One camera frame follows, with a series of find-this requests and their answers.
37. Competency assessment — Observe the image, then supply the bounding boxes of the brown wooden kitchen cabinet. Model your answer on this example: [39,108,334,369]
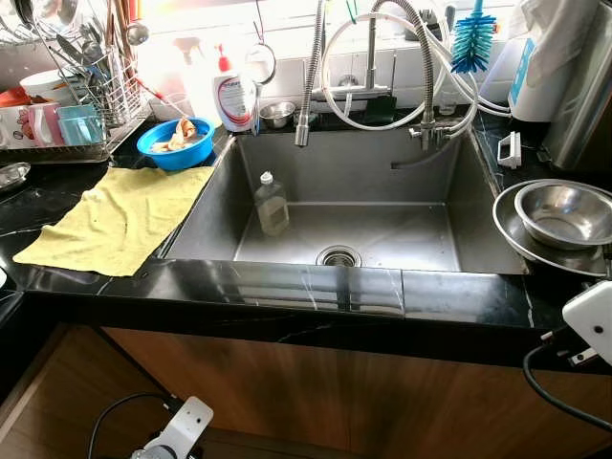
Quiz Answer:
[0,320,612,459]

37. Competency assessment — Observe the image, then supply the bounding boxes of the dark green sponge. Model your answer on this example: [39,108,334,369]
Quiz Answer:
[361,94,398,127]

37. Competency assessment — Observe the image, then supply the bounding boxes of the steel mesh strainer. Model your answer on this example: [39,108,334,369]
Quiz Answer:
[246,14,278,85]

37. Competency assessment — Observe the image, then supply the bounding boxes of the large steel basin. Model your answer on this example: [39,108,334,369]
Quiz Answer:
[492,178,612,278]

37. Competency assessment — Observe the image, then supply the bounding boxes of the blue bottle brush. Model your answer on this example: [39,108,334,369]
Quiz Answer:
[449,0,498,75]

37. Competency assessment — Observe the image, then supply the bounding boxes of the clear plastic bottle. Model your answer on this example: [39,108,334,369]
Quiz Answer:
[254,171,290,238]

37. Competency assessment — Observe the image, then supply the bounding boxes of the white red pump soap bottle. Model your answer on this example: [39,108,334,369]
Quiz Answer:
[210,43,259,133]

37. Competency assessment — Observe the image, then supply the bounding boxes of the steel gooseneck faucet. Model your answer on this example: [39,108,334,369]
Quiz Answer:
[368,0,470,171]

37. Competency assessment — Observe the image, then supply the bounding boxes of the orange bowl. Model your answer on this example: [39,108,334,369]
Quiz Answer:
[0,86,34,106]

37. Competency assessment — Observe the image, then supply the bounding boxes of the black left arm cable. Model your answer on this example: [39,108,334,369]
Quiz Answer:
[88,392,178,459]

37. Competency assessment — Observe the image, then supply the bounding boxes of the tall steel canister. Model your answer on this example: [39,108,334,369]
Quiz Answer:
[543,29,612,173]

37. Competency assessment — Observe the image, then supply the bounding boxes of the small steel bowl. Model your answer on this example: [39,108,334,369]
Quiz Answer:
[258,101,297,129]

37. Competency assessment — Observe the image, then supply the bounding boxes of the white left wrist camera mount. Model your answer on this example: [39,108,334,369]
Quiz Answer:
[153,397,214,455]

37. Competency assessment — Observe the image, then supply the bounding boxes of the yellow cloth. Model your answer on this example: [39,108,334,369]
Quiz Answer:
[12,164,216,278]

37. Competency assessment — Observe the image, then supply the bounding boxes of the white bowl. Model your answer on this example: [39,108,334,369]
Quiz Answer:
[19,69,82,104]

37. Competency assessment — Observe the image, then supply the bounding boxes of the white flexible hose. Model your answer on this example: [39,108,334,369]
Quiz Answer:
[435,38,513,118]
[320,11,479,132]

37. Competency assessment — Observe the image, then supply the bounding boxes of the steel sink drain strainer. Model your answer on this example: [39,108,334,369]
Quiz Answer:
[317,245,362,268]

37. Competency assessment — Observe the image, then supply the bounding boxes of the white printed mug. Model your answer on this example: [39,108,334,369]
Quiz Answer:
[0,103,30,149]

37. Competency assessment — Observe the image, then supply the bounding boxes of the small steel dish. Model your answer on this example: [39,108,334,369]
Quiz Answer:
[0,162,32,192]

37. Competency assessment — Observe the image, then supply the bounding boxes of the medium steel bowl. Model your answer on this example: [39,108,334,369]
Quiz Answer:
[514,182,612,251]

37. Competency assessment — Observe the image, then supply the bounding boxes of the steel ladle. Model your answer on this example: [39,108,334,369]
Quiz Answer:
[124,14,151,47]

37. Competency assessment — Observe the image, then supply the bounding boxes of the steel spring hose faucet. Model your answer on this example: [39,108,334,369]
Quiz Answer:
[294,0,328,148]

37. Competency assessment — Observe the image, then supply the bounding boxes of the wire cutlery basket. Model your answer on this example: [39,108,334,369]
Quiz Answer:
[86,53,146,127]

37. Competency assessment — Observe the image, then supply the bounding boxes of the blue plastic bowl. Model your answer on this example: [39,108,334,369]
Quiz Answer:
[136,117,217,172]

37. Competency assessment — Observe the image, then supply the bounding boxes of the pale food peels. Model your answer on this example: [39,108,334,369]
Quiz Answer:
[150,118,200,154]

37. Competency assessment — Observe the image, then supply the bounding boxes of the white water purifier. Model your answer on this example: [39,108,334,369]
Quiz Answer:
[507,0,599,123]

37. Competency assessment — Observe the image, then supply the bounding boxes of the stainless steel sink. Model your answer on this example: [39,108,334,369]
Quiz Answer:
[158,129,527,275]

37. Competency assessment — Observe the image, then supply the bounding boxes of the white plastic holder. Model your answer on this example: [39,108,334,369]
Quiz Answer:
[497,131,523,170]

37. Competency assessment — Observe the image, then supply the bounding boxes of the pink mug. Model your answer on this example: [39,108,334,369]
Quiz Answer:
[24,102,63,147]

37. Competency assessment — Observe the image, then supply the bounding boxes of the teal plastic cup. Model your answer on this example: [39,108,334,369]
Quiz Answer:
[57,103,104,146]

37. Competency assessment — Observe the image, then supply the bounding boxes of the steel wire dish rack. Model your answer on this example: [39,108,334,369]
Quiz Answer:
[0,0,154,165]

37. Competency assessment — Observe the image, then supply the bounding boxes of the steel wall tap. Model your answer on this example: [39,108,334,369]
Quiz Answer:
[320,14,393,101]

